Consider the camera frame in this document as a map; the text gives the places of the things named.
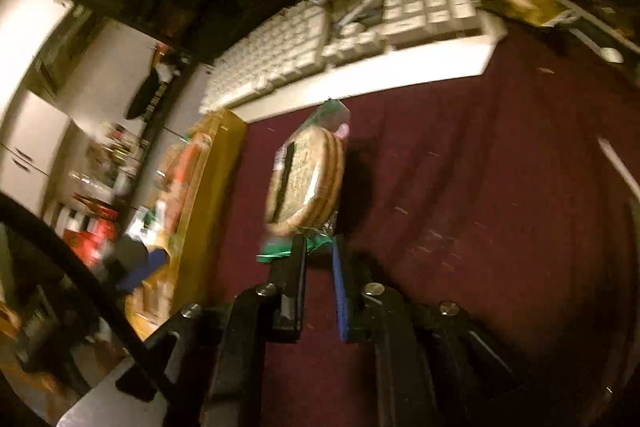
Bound kitchen cabinets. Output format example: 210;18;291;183
115;62;216;218
0;0;96;188

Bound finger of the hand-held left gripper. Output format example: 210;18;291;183
102;239;148;285
127;249;171;290

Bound round cookie packet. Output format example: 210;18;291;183
257;99;351;264

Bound shallow cardboard box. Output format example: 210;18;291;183
125;109;248;340

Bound red plastic bags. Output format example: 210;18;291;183
62;192;121;268

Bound thick black cable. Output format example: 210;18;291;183
0;192;181;427

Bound white keyboard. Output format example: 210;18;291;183
199;0;508;124

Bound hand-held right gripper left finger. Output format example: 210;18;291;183
117;234;308;427

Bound thin wooden stick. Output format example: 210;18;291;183
597;137;640;198

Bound gold wrapper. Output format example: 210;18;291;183
495;0;573;28

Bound lower kitchen cabinets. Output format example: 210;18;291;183
115;62;216;218

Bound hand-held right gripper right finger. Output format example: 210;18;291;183
331;234;531;427

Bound black wok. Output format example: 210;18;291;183
124;67;163;120

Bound group of condiment bottles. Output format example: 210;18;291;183
82;122;151;188

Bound orange cracker packet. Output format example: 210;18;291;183
160;134;211;228

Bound upper kitchen cabinets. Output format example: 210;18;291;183
0;0;96;188

